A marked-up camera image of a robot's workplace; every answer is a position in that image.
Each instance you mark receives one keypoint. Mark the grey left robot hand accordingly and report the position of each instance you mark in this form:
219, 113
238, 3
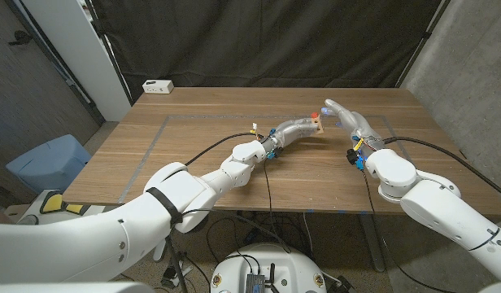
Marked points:
291, 131

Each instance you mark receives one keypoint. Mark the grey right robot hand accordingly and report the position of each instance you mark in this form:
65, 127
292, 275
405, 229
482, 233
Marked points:
354, 124

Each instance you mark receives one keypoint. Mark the red-headed wooden screw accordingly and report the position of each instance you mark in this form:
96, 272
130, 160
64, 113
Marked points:
314, 115

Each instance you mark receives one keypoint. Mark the wooden block with holes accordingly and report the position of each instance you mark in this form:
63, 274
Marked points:
318, 124

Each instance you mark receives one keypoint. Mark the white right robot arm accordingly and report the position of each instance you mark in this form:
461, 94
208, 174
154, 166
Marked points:
437, 211

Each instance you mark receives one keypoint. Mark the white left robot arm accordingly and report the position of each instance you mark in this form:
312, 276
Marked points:
112, 232

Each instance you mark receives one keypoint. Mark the black backdrop curtain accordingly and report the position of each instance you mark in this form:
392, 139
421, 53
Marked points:
254, 40

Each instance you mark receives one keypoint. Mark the grey tape outline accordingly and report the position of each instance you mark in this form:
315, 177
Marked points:
185, 116

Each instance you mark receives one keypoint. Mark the black backdrop stand pole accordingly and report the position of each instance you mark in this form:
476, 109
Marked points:
108, 49
423, 40

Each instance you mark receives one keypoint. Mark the white table leg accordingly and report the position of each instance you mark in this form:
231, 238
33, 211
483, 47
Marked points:
372, 240
158, 252

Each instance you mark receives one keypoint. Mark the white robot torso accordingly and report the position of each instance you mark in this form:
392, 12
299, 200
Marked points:
275, 260

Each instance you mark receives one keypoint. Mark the white power strip box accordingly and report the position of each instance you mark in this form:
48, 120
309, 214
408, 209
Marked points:
158, 86

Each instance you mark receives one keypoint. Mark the black antenna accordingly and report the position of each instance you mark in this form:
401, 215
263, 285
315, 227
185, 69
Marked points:
271, 276

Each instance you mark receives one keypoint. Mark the grey electronics box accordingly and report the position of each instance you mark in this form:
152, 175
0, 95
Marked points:
254, 282

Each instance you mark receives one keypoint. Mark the white panel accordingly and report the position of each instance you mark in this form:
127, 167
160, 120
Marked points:
79, 49

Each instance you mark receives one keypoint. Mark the light blue bin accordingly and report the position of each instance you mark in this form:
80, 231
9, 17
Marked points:
47, 163

